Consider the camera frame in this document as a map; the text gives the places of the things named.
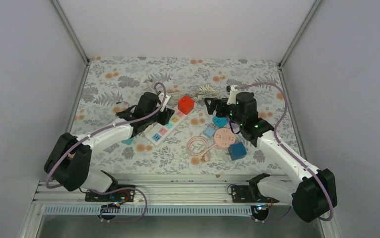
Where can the white multicolour power strip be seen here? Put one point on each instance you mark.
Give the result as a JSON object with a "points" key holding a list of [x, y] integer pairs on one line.
{"points": [[157, 133]]}

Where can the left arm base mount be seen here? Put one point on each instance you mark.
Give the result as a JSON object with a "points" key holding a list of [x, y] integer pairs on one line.
{"points": [[116, 197]]}

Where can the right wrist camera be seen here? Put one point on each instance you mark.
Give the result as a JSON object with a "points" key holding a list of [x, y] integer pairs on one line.
{"points": [[233, 90]]}

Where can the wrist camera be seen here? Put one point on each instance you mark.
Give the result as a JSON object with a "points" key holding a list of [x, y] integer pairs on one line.
{"points": [[233, 90], [164, 98]]}

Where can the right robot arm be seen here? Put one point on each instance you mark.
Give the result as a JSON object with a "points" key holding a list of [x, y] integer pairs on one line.
{"points": [[311, 191]]}

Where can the blue cube socket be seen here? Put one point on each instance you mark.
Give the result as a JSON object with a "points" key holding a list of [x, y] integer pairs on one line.
{"points": [[237, 151]]}

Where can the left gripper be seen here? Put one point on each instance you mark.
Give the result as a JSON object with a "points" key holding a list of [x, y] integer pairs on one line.
{"points": [[164, 120]]}

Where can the light blue cube plug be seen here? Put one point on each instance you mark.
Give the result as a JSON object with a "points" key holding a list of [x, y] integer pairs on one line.
{"points": [[209, 132]]}

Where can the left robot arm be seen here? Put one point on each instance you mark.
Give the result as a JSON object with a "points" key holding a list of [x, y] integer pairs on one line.
{"points": [[69, 161]]}

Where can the aluminium rail frame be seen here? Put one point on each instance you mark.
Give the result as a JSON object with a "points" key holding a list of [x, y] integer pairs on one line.
{"points": [[168, 206]]}

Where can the teal power strip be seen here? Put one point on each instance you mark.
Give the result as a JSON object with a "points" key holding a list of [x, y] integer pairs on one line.
{"points": [[128, 141]]}

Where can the pink round socket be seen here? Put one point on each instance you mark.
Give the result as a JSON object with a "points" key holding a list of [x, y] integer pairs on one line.
{"points": [[224, 138]]}

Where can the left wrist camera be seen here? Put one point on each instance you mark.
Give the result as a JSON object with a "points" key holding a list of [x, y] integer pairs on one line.
{"points": [[164, 98]]}

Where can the cyan cube socket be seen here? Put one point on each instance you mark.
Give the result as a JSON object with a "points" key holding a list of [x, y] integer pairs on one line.
{"points": [[220, 122]]}

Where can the floral table mat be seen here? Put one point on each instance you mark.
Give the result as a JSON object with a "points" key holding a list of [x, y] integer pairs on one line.
{"points": [[113, 84]]}

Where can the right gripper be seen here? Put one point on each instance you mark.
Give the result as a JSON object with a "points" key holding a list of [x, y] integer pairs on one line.
{"points": [[221, 101]]}

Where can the red cube socket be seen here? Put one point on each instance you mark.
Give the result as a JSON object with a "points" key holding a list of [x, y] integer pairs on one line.
{"points": [[186, 104]]}

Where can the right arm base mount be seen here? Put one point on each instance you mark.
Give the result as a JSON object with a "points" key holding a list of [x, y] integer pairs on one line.
{"points": [[259, 213]]}

